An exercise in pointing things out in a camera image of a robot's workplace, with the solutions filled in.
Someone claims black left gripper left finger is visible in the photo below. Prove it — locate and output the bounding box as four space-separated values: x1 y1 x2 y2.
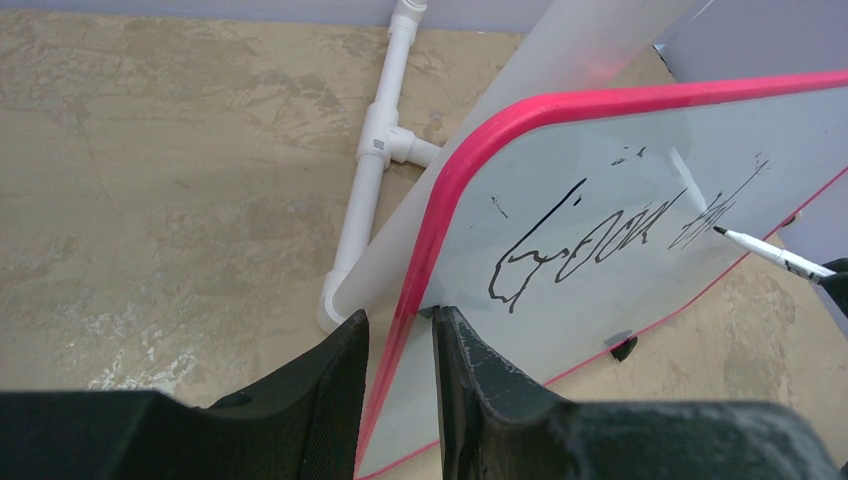
1 311 369 479

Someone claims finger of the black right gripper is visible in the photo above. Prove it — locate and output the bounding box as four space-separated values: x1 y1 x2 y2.
820 258 848 317

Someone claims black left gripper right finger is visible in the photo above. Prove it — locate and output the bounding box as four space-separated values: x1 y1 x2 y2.
431 306 842 479

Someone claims black white marker pen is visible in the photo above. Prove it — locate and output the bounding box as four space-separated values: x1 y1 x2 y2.
712 226 836 285

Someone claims pink-framed whiteboard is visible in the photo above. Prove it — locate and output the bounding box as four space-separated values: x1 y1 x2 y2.
356 71 847 479

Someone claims black whiteboard foot left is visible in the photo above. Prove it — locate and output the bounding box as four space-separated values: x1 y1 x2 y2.
610 336 639 363

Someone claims white PVC pole middle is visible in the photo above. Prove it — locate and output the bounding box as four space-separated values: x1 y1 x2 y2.
316 0 441 334

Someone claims white pvc pole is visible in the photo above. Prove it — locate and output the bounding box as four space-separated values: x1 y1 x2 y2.
331 0 697 326
316 0 441 334

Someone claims white PVC pole left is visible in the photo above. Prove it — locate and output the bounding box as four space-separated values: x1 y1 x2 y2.
331 0 697 326

